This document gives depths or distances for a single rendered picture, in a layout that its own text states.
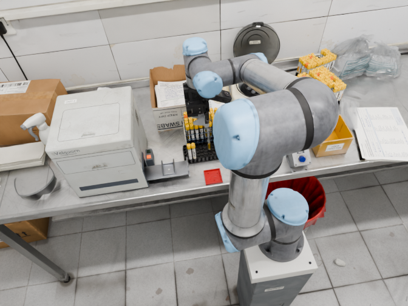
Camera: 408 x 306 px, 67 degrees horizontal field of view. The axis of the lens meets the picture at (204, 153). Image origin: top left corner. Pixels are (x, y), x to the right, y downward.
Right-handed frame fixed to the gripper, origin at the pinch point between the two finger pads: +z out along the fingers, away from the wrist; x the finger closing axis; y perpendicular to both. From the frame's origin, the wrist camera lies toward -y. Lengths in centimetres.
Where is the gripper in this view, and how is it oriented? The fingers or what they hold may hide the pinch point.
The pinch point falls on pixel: (206, 124)
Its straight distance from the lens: 118.3
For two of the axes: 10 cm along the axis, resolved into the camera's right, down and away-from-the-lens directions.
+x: 1.5, 7.7, -6.2
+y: -9.9, 1.5, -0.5
